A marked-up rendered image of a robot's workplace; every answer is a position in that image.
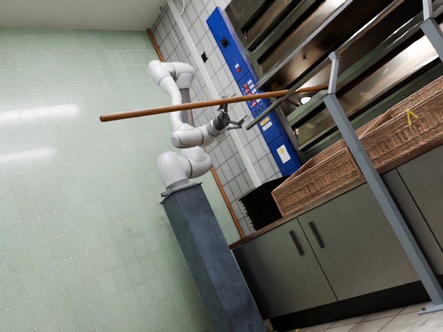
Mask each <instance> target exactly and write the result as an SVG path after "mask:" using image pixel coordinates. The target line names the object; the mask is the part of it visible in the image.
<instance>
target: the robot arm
mask: <svg viewBox="0 0 443 332"><path fill-rule="evenodd" d="M148 70H149V73H150V76H151V77H152V79H153V81H154V82H155V83H156V84H157V85H158V86H159V87H160V88H161V89H162V90H163V91H165V92H166V93H167V94H168V95H169V96H170V97H171V100H172V104H171V105H177V104H183V103H191V96H190V92H189V89H190V88H191V83H192V81H193V80H194V78H195V71H194V69H193V68H192V67H191V66H190V65H188V64H186V63H177V62H172V63H161V62H160V61H157V60H154V61H151V62H150V63H149V65H148ZM227 107H228V104H225V105H219V107H218V109H217V111H219V113H220V114H219V115H218V116H217V117H216V118H215V119H212V120H211V121H210V122H209V123H208V124H207V125H204V126H201V127H198V128H196V127H195V123H194V115H193V111H192V109H189V110H184V111H176V112H171V124H172V126H173V129H174V132H173V134H172V135H171V143H172V144H173V146H174V147H175V148H179V149H181V155H180V156H179V155H177V154H176V153H175V152H171V151H168V152H164V153H162V154H161V155H160V156H159V157H158V160H157V168H158V173H159V176H160V178H161V180H162V183H163V185H164V186H165V189H166V191H165V192H162V193H161V194H160V195H161V197H164V198H165V197H166V196H167V195H169V194H170V193H171V192H172V191H173V190H177V189H180V188H184V187H186V186H190V185H193V184H197V182H194V183H190V182H189V180H188V179H195V178H197V177H201V176H202V175H204V174H206V173H207V172H208V171H209V170H210V169H211V166H212V161H211V159H210V156H209V155H208V154H207V153H205V151H204V149H203V148H204V147H206V146H209V145H210V144H211V143H212V142H214V141H215V140H216V138H217V137H218V136H219V135H220V134H221V133H222V132H223V131H224V128H225V127H227V129H226V131H228V130H232V129H239V128H242V126H241V125H242V124H243V122H244V119H245V118H246V117H248V115H243V116H242V117H241V118H240V119H239V120H238V121H237V122H236V121H232V120H230V117H229V115H228V113H227ZM222 109H223V110H222ZM224 112H225V113H224ZM229 124H233V125H237V126H233V127H230V126H229ZM164 198H163V199H164Z"/></svg>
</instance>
